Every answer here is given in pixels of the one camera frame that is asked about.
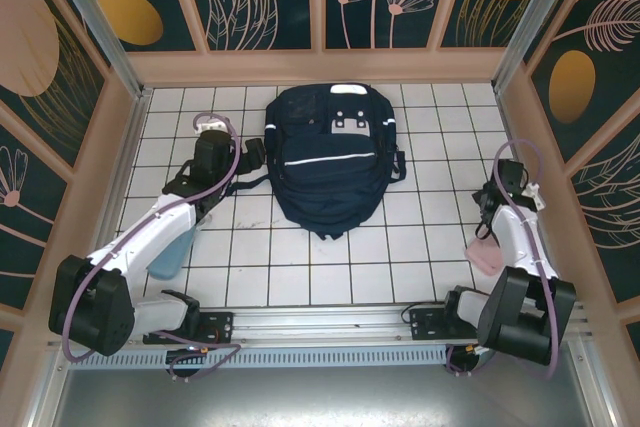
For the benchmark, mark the pink pencil case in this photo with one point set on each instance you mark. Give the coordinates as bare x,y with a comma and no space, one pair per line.
482,257

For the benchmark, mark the navy blue backpack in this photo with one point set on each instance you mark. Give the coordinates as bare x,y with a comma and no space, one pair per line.
325,182

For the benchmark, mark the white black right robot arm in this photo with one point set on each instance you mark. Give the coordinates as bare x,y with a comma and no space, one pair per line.
520,237

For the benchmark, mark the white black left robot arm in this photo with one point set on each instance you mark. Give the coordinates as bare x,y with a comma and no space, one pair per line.
150,232

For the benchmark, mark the blue pencil case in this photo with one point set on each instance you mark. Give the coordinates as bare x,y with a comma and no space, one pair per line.
167,264

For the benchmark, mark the grey metal sheet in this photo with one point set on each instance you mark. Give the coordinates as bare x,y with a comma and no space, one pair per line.
320,397

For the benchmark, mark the aluminium side rail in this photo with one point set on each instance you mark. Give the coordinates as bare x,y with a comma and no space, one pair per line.
530,197
121,172

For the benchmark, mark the feather outline wall panel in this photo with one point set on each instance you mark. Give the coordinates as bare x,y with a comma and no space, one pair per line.
610,207

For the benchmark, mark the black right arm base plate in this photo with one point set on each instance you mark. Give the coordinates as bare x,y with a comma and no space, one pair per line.
425,327

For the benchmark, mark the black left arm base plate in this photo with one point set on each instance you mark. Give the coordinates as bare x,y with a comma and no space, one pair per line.
220,324

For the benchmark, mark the gold oval feather wall panel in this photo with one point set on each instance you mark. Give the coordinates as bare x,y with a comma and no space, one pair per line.
572,87
130,17

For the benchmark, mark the aluminium mounting rail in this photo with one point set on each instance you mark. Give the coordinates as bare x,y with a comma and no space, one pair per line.
320,322

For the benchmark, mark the aluminium corner post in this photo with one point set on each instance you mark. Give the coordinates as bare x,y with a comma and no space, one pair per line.
98,22
532,22

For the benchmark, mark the black gold wall art panels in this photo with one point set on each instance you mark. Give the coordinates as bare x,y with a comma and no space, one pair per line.
25,37

